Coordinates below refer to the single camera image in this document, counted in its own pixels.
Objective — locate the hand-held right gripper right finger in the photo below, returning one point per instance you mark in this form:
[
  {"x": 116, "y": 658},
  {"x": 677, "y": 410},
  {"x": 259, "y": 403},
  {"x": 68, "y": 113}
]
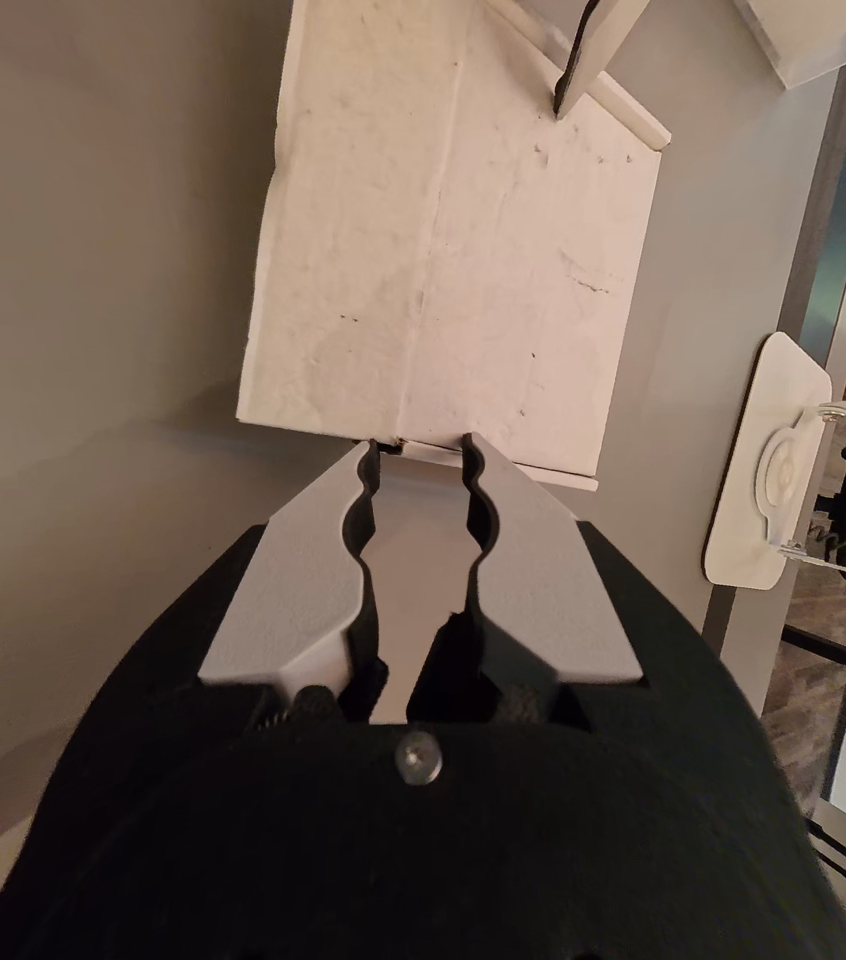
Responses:
[{"x": 558, "y": 600}]

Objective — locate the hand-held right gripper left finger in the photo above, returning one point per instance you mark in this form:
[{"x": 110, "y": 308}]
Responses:
[{"x": 288, "y": 585}]

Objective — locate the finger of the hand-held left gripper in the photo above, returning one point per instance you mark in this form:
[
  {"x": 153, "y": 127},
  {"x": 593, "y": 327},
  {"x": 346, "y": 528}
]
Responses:
[{"x": 602, "y": 37}]

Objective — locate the clear plastic bin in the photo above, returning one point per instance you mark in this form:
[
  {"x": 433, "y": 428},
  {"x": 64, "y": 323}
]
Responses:
[{"x": 827, "y": 37}]

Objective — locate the white cardboard box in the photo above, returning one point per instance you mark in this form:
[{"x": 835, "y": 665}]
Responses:
[{"x": 430, "y": 262}]

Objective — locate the white sign stand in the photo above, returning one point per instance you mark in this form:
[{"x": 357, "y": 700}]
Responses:
[{"x": 752, "y": 487}]

